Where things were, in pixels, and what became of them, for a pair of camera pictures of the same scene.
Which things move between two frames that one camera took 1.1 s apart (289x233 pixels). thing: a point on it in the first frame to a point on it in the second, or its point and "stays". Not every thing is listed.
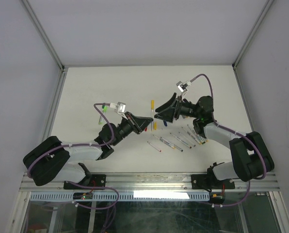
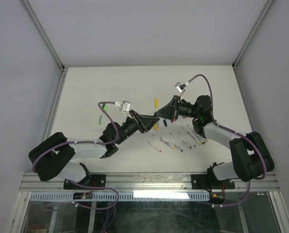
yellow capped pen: x=152 y=106 to x=156 y=104
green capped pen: x=100 y=122 stays
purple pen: x=184 y=142 stays
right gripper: x=168 y=114 stays
